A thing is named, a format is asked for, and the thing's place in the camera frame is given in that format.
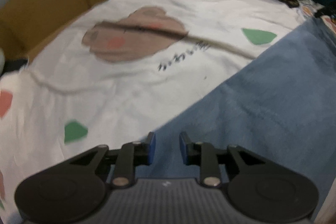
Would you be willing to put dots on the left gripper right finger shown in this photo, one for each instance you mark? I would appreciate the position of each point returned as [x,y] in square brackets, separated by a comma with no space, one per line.
[204,156]

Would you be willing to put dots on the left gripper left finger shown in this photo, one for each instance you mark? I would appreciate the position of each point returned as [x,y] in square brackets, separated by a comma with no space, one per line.
[126,159]

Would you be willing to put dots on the light blue denim pants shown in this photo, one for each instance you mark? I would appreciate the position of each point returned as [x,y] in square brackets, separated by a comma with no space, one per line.
[280,106]

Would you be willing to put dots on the cream bear print bedsheet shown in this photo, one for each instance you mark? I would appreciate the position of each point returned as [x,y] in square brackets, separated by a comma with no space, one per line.
[122,70]

